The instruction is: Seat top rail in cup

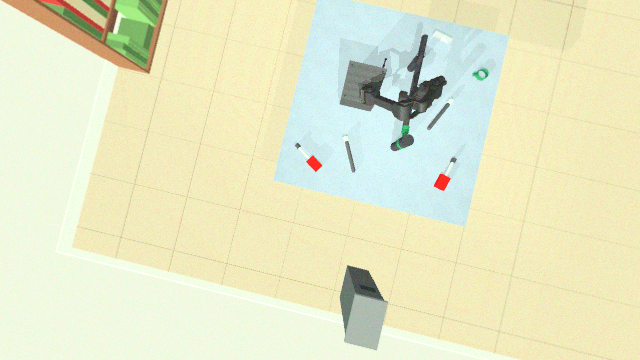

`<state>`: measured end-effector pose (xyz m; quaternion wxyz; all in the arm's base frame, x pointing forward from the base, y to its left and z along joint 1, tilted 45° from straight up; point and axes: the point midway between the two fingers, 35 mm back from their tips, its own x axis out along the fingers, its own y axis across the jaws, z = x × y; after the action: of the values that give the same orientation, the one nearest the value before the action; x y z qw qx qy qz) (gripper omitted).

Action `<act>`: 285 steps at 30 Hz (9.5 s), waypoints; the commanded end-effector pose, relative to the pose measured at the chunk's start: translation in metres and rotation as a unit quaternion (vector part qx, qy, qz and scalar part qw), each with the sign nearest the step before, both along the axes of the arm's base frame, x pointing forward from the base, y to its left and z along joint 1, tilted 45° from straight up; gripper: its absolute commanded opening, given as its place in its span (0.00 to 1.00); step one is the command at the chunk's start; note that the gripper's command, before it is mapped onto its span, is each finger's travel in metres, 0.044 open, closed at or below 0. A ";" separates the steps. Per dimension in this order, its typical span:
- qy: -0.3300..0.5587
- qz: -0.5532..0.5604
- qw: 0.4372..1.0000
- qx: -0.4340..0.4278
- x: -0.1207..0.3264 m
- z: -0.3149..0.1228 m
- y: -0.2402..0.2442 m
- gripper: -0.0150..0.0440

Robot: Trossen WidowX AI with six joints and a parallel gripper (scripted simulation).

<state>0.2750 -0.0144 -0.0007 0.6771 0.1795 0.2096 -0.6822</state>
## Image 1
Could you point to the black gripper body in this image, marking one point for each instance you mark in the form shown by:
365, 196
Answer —
403, 95

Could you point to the green circular band with small tabs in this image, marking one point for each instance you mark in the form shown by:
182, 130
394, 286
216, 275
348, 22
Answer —
477, 75

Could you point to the white cylinder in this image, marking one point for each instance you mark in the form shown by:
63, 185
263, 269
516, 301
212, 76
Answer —
442, 37

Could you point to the green cup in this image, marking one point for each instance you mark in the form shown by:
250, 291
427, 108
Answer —
405, 130

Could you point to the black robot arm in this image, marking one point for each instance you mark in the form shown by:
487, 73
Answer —
401, 110

